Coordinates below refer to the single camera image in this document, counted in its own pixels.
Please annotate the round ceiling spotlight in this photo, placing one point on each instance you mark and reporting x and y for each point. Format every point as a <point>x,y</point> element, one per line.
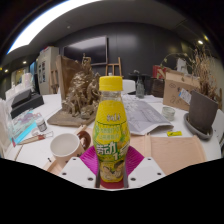
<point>200,42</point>

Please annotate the black desktop printer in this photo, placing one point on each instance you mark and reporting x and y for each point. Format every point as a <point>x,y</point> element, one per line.
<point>25,103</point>

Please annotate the small yellow flat item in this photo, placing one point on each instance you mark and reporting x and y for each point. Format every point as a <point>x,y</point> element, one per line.
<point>174,133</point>

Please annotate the white tall cabinet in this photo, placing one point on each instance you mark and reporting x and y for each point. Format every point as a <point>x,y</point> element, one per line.
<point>46,70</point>

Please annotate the blue plastic pack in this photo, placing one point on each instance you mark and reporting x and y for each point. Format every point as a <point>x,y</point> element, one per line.
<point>23,125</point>

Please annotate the brown carved wooden sculpture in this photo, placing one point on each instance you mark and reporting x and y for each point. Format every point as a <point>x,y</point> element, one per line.
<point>81,93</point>

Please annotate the pale wooden board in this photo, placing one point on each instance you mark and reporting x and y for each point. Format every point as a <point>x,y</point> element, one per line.
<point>173,153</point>

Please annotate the wooden easel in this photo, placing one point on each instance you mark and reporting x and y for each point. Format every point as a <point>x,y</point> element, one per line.
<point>114,68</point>

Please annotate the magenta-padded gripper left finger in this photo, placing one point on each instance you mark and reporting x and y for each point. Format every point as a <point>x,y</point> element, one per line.
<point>76,170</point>

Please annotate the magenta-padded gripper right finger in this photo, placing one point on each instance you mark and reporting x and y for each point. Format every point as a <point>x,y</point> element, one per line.
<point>147,170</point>

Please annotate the dark pot with dried plant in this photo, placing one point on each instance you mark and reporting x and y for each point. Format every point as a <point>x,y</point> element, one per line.
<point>203,111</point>

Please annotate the red box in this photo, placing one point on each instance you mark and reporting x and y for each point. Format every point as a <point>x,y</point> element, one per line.
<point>160,71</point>

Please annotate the white chair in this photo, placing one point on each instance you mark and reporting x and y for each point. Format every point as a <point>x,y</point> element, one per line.
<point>128,86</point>

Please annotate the white dotted mug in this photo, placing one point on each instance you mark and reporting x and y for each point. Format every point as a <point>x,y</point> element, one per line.
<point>65,146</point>

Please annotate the long white ceiling light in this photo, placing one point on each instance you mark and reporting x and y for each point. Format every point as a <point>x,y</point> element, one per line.
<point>36,23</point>

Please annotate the small round tin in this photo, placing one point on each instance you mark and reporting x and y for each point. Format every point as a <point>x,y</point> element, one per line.
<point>168,113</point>

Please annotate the grey plant saucer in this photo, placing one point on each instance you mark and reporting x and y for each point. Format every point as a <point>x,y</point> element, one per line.
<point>191,128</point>

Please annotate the clear glass spray bottle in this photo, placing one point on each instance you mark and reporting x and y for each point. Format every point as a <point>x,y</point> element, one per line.
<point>140,88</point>

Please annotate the yellow drink bottle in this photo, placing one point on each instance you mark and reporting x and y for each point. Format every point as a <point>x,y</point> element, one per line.
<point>111,133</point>

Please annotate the small lidded jar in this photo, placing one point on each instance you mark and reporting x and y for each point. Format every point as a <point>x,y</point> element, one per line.
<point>41,124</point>

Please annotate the open printed newspaper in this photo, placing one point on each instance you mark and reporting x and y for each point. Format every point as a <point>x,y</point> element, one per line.
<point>143,115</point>

